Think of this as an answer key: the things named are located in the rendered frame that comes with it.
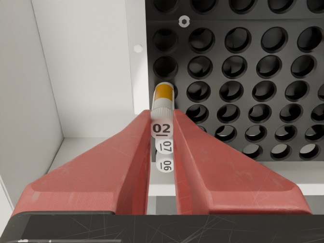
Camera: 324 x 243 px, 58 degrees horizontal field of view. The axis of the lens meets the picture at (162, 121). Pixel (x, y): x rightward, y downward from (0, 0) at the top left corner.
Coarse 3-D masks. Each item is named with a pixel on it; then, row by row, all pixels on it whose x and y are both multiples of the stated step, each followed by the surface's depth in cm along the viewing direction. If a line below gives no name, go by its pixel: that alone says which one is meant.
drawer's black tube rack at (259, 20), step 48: (192, 0) 16; (240, 0) 16; (288, 0) 16; (192, 48) 15; (240, 48) 15; (288, 48) 15; (192, 96) 17; (240, 96) 16; (288, 96) 17; (240, 144) 18; (288, 144) 18
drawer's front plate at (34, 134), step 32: (0, 0) 16; (0, 32) 16; (32, 32) 20; (0, 64) 16; (32, 64) 20; (0, 96) 16; (32, 96) 20; (0, 128) 16; (32, 128) 20; (0, 160) 16; (32, 160) 20; (0, 192) 16; (0, 224) 18
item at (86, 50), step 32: (32, 0) 20; (64, 0) 20; (96, 0) 20; (64, 32) 21; (96, 32) 21; (64, 64) 22; (96, 64) 22; (128, 64) 22; (64, 96) 23; (96, 96) 23; (128, 96) 23; (64, 128) 25; (96, 128) 25; (64, 160) 23; (160, 192) 21; (320, 192) 21
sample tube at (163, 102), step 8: (160, 88) 15; (168, 88) 15; (160, 96) 14; (168, 96) 14; (152, 104) 14; (160, 104) 14; (168, 104) 14; (152, 112) 13; (160, 112) 13; (168, 112) 13; (152, 120) 13; (160, 120) 13; (168, 120) 13; (152, 128) 13; (160, 128) 13; (168, 128) 13; (160, 136) 13; (168, 136) 13
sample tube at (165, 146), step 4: (172, 136) 17; (156, 140) 17; (160, 140) 16; (164, 140) 16; (168, 140) 16; (172, 140) 16; (156, 144) 17; (160, 144) 17; (164, 144) 16; (168, 144) 16; (172, 144) 16; (156, 148) 17; (160, 148) 17; (164, 148) 17; (168, 148) 17; (172, 148) 17; (160, 152) 17; (164, 152) 17; (168, 152) 17
